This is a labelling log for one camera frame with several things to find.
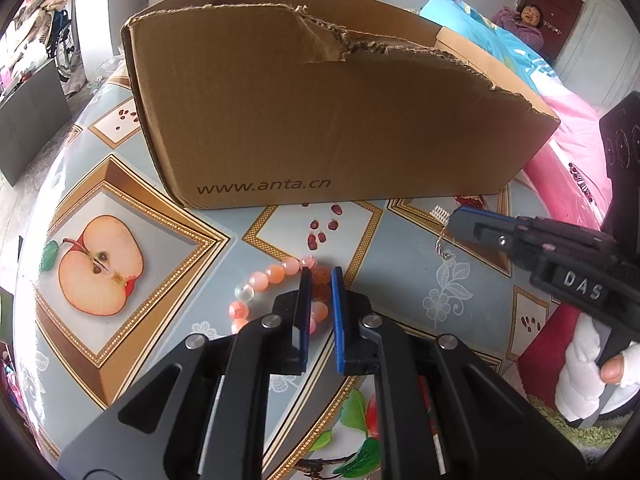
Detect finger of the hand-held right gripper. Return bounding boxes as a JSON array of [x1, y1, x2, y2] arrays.
[[456, 206, 621, 257], [449, 212, 552, 282]]

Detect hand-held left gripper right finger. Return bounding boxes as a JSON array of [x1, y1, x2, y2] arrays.
[[331, 267, 583, 480]]

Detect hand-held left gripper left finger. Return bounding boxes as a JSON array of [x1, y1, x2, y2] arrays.
[[57, 266, 313, 480]]

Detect pink orange bead bracelet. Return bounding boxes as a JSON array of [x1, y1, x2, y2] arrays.
[[229, 255, 333, 336]]

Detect brown cardboard box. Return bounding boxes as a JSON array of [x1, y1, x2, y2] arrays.
[[121, 0, 561, 211]]

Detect person's right hand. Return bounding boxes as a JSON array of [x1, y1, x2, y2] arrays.
[[555, 316, 640, 424]]

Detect red cloth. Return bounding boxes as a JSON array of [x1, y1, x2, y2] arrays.
[[517, 304, 577, 397]]

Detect pink quilt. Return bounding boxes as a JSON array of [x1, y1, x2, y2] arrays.
[[510, 77, 616, 233]]

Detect green fluffy cloth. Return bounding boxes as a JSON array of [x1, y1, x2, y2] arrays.
[[522, 392, 631, 433]]

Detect blue quilt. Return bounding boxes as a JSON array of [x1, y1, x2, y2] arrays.
[[420, 0, 567, 92]]

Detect white panel door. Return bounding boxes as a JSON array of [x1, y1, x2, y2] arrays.
[[555, 0, 627, 106]]

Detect brown wooden door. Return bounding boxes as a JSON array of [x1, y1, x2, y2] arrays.
[[520, 0, 584, 61]]

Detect clear plastic bags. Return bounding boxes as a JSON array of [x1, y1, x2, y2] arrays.
[[94, 55, 127, 82]]

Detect grey cabinet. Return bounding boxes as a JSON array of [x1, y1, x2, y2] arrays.
[[0, 60, 71, 187]]

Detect wheelchair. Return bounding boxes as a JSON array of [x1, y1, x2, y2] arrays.
[[52, 10, 77, 81]]

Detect pile of clothes and baskets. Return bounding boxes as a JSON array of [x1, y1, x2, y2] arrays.
[[0, 0, 76, 101]]

